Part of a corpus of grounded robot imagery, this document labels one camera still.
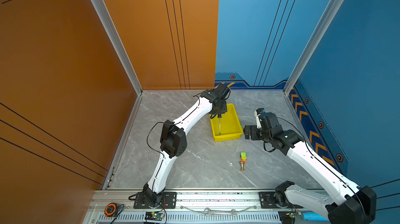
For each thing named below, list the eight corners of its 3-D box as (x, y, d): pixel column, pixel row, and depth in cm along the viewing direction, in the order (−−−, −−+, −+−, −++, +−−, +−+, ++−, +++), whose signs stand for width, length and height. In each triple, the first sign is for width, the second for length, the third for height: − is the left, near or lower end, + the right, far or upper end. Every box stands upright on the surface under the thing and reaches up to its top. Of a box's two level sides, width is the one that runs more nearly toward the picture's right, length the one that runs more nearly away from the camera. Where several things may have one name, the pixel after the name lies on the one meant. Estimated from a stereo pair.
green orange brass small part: (241, 171, 84) (242, 169, 82) (239, 154, 90) (239, 152, 88) (248, 171, 84) (249, 169, 82) (245, 154, 90) (246, 152, 88)
